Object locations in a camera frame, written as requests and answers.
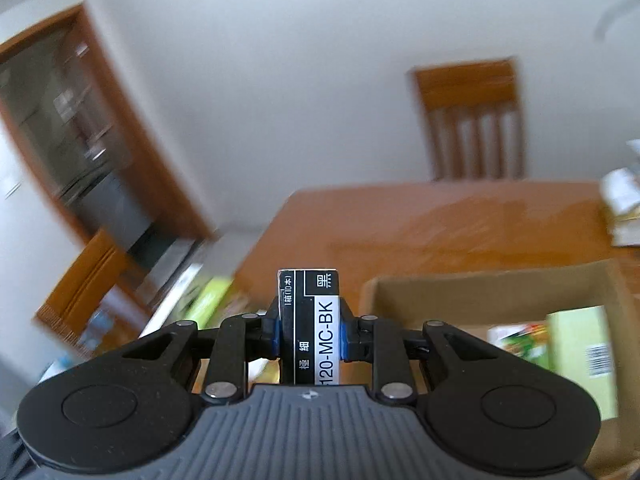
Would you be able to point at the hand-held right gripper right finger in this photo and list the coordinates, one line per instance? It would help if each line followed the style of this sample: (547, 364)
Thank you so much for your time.
(344, 340)

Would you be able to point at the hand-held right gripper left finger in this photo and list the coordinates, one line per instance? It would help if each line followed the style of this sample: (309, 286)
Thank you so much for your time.
(272, 335)

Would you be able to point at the black white marker box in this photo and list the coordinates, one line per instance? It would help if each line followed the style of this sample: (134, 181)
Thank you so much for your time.
(310, 330)

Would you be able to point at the cardboard box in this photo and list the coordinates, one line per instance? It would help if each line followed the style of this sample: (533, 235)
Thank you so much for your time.
(450, 300)

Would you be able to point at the green white medicine box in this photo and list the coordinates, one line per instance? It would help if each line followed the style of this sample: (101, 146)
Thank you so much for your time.
(520, 345)

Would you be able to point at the pale green box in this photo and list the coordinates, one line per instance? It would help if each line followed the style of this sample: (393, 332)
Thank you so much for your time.
(575, 340)

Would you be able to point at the wooden desktop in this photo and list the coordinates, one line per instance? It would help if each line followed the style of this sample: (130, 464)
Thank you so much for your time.
(425, 220)

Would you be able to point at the green white packaging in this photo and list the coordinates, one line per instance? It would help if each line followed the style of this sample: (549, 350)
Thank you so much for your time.
(210, 297)

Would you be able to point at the stack of white books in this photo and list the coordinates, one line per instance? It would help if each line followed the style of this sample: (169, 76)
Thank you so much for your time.
(170, 280)

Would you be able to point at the wooden slat-back chair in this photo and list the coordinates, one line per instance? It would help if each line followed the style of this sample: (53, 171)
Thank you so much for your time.
(95, 265)
(470, 85)

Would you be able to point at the dark grey cabinet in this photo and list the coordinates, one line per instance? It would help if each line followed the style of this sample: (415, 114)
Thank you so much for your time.
(105, 210)

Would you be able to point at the crumpled white paper bag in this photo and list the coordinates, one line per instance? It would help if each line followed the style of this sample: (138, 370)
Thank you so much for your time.
(622, 205)

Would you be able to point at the wooden door frame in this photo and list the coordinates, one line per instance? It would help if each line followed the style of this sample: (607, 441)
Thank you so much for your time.
(150, 160)

